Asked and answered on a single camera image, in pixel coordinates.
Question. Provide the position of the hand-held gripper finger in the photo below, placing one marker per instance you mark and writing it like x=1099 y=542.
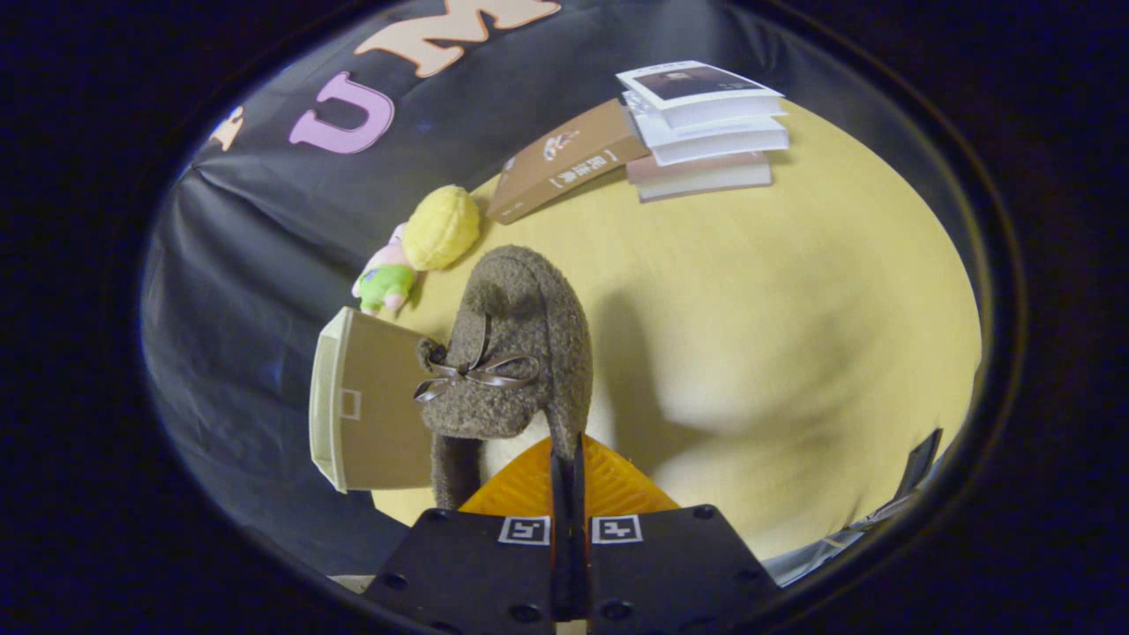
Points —
x=560 y=494
x=579 y=494

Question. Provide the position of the brown fuzzy slipper shoe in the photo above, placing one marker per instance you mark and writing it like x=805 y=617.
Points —
x=520 y=300

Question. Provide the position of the beige fabric storage box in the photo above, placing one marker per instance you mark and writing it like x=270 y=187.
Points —
x=379 y=406

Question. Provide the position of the pink and green plush toy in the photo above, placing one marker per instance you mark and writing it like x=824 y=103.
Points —
x=386 y=282

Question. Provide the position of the yellow plush toy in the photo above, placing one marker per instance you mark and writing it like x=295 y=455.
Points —
x=443 y=227

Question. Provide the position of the brown book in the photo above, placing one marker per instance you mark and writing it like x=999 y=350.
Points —
x=564 y=159

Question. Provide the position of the pale pink book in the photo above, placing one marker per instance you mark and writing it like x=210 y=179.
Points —
x=701 y=176

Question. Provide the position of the plain white book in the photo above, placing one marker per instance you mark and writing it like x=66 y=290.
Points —
x=719 y=141

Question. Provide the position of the black backdrop cloth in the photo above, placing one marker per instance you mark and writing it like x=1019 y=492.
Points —
x=247 y=265

